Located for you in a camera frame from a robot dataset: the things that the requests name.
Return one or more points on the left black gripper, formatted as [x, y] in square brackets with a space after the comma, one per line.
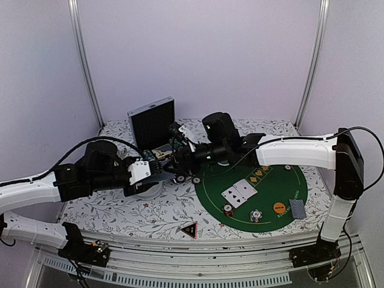
[137, 189]

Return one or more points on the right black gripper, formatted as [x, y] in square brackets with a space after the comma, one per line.
[184, 157]

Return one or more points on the black red 100 chip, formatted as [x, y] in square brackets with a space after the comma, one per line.
[196, 180]

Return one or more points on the face-up spades card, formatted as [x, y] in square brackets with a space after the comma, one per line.
[234, 197]

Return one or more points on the face-up diamond card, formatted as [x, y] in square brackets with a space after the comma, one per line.
[245, 188]

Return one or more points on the orange big blind button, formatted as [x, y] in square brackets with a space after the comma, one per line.
[279, 208]

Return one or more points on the dealt blue checkered cards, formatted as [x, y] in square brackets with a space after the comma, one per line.
[298, 209]

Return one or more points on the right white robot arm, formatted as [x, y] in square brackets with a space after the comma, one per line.
[338, 152]

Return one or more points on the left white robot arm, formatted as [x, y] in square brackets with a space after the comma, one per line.
[95, 164]

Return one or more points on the white ceramic bowl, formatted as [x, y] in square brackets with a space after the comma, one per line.
[152, 192]

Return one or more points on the boxed playing card deck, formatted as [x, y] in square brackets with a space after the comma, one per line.
[162, 152]

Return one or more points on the left poker chip stack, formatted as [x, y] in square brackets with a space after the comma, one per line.
[149, 155]

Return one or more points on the floral tablecloth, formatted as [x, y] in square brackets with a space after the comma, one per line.
[112, 214]

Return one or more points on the red black triangle card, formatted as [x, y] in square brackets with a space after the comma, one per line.
[190, 230]

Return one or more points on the round green poker mat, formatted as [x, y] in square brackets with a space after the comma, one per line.
[273, 184]

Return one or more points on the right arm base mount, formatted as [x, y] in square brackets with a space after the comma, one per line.
[323, 255]

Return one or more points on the left aluminium frame post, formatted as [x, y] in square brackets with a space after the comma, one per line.
[81, 49]

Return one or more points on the aluminium frame post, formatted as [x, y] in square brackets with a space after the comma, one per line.
[81, 49]
[314, 61]

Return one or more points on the right aluminium frame post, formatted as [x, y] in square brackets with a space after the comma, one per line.
[314, 61]

